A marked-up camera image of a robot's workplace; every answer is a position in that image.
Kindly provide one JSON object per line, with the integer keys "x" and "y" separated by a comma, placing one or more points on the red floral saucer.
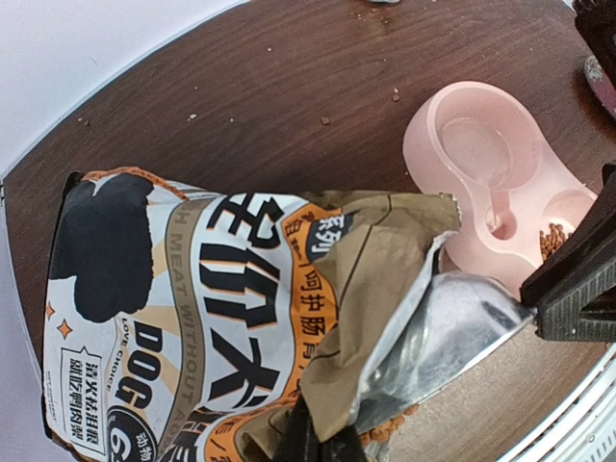
{"x": 600, "y": 84}

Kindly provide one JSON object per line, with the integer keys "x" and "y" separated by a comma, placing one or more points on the brown kibble pet food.
{"x": 553, "y": 237}

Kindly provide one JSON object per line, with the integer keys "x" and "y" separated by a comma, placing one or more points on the pink double pet bowl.
{"x": 481, "y": 145}

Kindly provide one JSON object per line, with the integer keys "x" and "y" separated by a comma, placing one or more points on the brown pet food bag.
{"x": 187, "y": 325}

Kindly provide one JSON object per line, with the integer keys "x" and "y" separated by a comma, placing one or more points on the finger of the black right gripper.
{"x": 587, "y": 257}
{"x": 582, "y": 312}

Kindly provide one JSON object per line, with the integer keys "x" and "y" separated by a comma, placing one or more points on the front aluminium rail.
{"x": 582, "y": 427}

